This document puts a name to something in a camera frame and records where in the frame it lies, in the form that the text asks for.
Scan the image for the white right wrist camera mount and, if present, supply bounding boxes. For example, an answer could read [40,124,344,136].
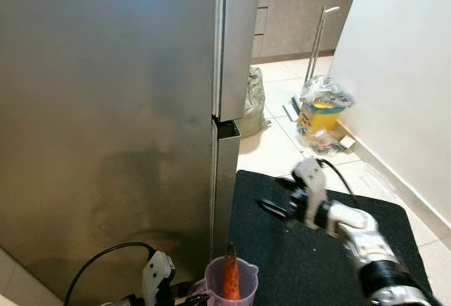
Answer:
[291,158,329,226]

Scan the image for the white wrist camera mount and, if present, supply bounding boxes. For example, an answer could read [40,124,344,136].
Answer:
[141,251,177,306]
[291,158,329,226]

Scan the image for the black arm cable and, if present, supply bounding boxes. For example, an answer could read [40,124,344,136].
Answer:
[63,243,157,306]
[316,158,358,204]

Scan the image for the yellow bin with plastic bag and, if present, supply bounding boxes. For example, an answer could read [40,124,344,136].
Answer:
[296,75,355,145]

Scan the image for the silver fridge main door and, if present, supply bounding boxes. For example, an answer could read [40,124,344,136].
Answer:
[210,119,242,261]

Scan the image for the small white box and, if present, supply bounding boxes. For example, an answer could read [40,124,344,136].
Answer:
[337,135,357,150]

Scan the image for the orange carrot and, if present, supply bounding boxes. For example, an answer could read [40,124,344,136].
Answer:
[222,243,242,300]

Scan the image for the metal long-handled dustpan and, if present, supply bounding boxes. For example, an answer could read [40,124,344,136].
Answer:
[283,6,340,122]

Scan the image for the purple plastic measuring jug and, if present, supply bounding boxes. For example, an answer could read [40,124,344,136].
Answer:
[204,255,259,306]

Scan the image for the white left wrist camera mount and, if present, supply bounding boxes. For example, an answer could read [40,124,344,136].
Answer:
[141,251,177,306]

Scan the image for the grey kitchen cabinets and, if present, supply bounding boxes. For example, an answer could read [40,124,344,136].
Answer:
[250,0,360,63]

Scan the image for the grey-green sack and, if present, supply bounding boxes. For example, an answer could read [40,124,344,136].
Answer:
[240,66,268,137]

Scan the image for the silver fridge cabinet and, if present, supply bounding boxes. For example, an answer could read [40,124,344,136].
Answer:
[0,0,226,305]

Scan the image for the black kitchen floor mat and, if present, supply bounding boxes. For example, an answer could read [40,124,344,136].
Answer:
[227,170,432,306]

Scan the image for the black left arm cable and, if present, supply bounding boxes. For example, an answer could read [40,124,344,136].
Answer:
[63,243,157,306]

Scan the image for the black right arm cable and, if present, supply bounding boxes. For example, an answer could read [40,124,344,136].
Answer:
[316,158,358,204]

